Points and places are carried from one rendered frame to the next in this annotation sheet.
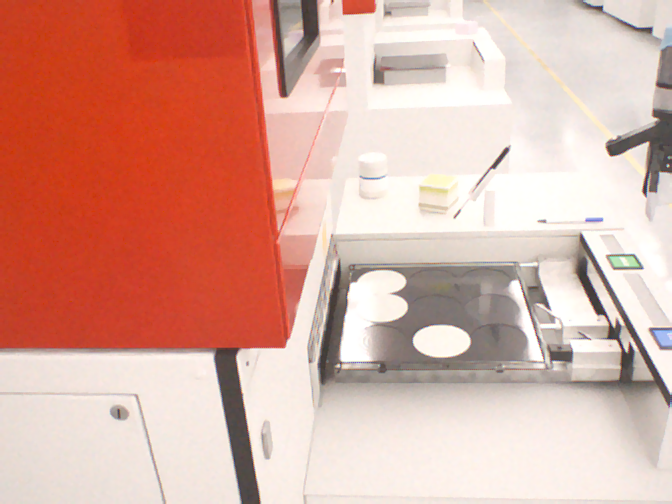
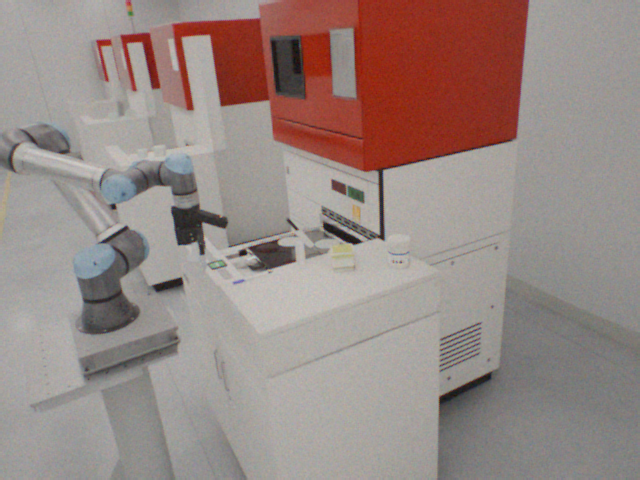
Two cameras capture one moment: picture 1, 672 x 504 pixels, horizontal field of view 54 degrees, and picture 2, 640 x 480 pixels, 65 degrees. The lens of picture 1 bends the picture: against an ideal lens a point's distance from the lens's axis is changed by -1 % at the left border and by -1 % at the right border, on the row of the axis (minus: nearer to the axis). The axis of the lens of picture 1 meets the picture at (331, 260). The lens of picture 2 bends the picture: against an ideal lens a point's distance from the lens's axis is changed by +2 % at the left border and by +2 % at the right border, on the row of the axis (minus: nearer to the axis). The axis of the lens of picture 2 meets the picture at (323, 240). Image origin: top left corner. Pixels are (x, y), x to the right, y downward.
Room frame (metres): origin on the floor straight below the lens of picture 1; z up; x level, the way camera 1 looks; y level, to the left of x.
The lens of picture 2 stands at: (2.62, -1.14, 1.67)
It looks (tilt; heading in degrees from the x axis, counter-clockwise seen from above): 22 degrees down; 145
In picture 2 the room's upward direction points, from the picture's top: 4 degrees counter-clockwise
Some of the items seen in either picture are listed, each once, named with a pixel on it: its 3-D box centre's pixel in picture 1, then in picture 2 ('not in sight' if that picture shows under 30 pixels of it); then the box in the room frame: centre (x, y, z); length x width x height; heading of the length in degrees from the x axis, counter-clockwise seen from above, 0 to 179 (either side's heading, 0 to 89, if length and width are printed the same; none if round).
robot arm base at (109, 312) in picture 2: not in sight; (105, 303); (1.07, -0.93, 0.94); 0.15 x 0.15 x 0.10
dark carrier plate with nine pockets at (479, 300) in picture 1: (435, 309); (303, 250); (1.10, -0.19, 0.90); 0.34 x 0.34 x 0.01; 83
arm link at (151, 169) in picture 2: not in sight; (147, 174); (1.14, -0.74, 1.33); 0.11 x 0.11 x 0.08; 38
